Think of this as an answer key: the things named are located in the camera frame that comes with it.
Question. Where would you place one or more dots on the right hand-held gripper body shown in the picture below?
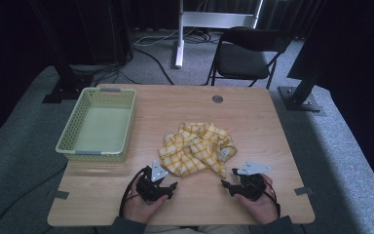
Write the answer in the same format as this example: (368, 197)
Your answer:
(251, 187)

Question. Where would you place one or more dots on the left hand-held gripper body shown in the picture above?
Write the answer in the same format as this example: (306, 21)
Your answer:
(149, 190)

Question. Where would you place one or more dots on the yellow checked shirt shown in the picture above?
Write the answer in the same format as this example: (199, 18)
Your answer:
(194, 149)

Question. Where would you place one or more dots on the person's left hand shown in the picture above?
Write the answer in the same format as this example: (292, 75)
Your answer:
(141, 209)

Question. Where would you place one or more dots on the person's right hand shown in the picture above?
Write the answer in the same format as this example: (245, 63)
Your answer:
(261, 208)

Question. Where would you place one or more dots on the grey tape piece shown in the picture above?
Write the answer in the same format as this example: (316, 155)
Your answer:
(303, 191)
(61, 194)

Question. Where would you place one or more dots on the grey round table grommet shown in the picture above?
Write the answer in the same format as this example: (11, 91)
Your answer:
(217, 98)

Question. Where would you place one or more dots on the light green plastic basket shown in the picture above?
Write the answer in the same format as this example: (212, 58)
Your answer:
(100, 128)

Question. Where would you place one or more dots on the black metal stand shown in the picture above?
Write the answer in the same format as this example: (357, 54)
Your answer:
(66, 78)
(300, 94)

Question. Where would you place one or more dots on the black folding chair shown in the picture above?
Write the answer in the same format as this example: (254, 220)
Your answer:
(243, 60)

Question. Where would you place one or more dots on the white desk frame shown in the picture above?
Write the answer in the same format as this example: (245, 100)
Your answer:
(214, 19)

